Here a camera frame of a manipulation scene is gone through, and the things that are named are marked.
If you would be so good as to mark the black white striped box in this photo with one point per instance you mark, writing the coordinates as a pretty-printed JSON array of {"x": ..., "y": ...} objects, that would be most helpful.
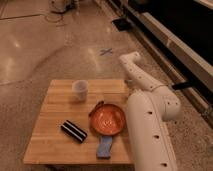
[{"x": 74, "y": 131}]

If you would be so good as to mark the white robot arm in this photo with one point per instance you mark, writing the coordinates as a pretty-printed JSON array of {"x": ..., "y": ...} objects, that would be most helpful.
[{"x": 149, "y": 107}]

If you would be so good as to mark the orange bowl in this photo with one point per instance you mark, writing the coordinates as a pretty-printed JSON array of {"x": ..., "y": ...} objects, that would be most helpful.
[{"x": 107, "y": 119}]

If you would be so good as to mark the long white wall shelf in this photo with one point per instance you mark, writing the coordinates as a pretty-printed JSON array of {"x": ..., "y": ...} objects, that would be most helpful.
[{"x": 192, "y": 74}]

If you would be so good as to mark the wooden table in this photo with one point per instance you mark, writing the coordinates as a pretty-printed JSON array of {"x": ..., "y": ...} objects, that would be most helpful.
[{"x": 62, "y": 134}]

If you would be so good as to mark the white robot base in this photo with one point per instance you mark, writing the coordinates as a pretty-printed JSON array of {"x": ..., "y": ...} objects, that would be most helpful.
[{"x": 61, "y": 6}]

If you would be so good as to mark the black floor mat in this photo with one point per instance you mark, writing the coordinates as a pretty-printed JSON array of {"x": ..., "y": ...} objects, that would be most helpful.
[{"x": 122, "y": 24}]

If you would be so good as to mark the blue sponge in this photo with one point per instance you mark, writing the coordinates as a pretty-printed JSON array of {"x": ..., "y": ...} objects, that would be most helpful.
[{"x": 104, "y": 147}]

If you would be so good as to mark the clear plastic cup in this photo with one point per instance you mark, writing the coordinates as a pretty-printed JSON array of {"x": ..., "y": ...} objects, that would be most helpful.
[{"x": 80, "y": 89}]

